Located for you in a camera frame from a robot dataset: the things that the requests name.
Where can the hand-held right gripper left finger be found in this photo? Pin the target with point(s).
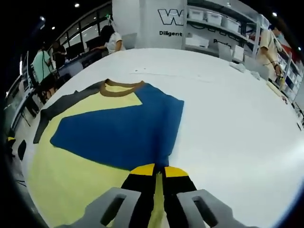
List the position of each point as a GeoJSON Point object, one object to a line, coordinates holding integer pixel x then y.
{"type": "Point", "coordinates": [123, 204]}

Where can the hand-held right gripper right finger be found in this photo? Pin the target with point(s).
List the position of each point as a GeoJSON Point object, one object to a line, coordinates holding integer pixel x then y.
{"type": "Point", "coordinates": [190, 206]}

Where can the yellow blue grey garment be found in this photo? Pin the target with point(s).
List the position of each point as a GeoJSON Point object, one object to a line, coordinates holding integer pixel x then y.
{"type": "Point", "coordinates": [114, 133]}

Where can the black oval object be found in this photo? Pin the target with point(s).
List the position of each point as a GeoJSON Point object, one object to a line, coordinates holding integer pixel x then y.
{"type": "Point", "coordinates": [21, 149]}

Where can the beige cloth item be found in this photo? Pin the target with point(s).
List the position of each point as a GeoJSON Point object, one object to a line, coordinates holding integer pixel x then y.
{"type": "Point", "coordinates": [275, 89]}

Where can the white cloth pile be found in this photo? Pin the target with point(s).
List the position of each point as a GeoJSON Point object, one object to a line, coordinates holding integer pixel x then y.
{"type": "Point", "coordinates": [237, 66]}

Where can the grey chair back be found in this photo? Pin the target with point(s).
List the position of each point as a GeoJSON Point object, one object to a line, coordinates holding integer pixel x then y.
{"type": "Point", "coordinates": [130, 40]}

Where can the white shelf unit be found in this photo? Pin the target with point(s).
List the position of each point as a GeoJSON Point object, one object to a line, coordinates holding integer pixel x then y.
{"type": "Point", "coordinates": [293, 71]}

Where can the grey metal shelf unit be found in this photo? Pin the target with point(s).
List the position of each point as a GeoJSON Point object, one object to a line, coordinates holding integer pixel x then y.
{"type": "Point", "coordinates": [184, 35]}

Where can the group of white storage bins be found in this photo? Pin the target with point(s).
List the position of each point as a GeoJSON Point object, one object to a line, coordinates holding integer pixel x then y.
{"type": "Point", "coordinates": [213, 16]}

